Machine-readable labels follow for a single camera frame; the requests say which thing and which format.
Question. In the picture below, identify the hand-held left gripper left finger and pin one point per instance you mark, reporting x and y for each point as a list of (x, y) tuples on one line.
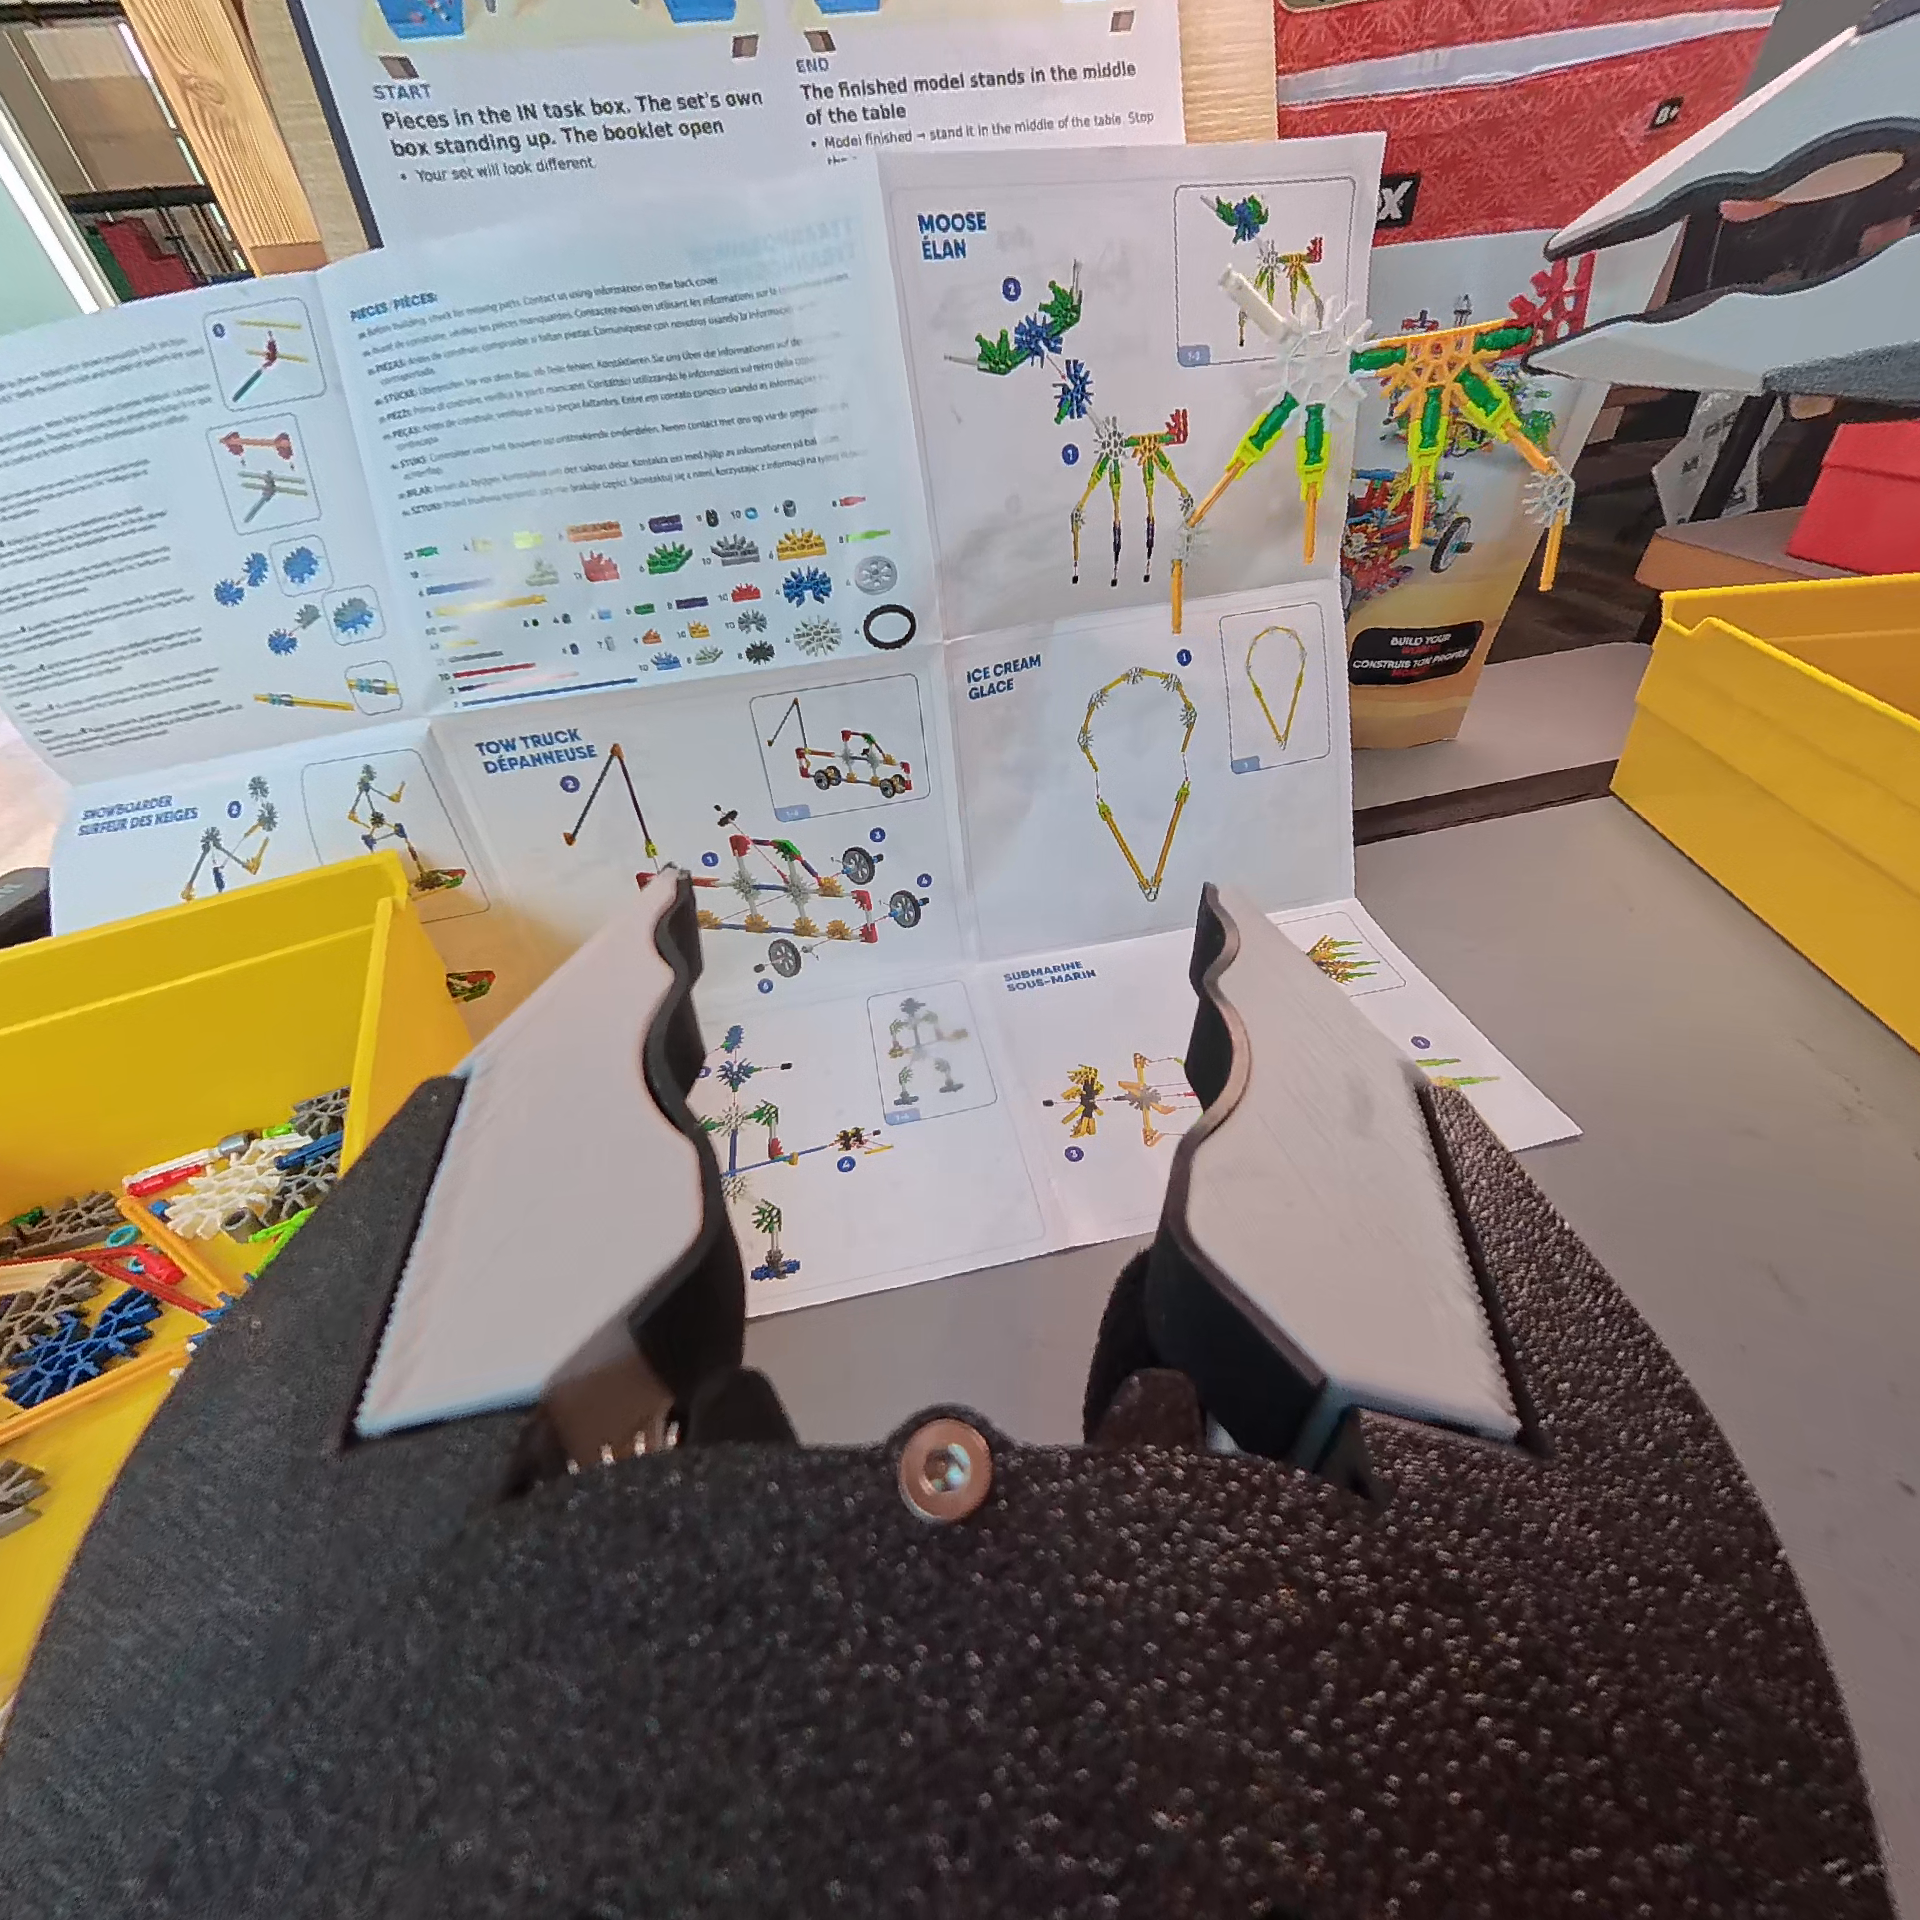
[(523, 1198)]

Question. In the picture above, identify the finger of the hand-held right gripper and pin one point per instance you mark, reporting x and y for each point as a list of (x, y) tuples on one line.
[(1785, 136), (1801, 345)]

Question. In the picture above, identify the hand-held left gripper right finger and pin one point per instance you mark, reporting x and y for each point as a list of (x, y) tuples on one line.
[(1348, 1198)]

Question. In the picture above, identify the small grey connector piece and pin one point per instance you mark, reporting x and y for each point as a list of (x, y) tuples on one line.
[(1193, 544), (1548, 498)]

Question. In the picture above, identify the short orange rod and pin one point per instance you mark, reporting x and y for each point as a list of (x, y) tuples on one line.
[(1548, 556), (1179, 597)]

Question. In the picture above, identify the yellow plastic bin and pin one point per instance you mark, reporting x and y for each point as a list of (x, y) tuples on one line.
[(1772, 748), (151, 1021)]

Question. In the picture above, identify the colourful construction toy model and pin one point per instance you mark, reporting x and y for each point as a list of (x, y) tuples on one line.
[(1321, 367)]

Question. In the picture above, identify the grey desk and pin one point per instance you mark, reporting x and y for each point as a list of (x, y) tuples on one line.
[(1725, 1198)]

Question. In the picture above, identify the white printed task sheet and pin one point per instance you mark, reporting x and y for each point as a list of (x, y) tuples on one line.
[(597, 119)]

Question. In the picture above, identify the red plastic crate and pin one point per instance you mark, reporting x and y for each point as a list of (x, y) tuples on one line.
[(1870, 495)]

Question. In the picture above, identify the pile of colourful construction pieces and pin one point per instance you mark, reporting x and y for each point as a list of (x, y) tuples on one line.
[(88, 1319)]

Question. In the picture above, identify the construction toy set box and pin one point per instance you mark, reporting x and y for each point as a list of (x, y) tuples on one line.
[(1410, 662)]

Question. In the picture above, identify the white folded instruction sheet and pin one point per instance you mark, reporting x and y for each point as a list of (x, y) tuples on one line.
[(597, 452)]

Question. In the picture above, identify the wooden pillar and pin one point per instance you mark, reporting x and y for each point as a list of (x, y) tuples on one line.
[(192, 105)]

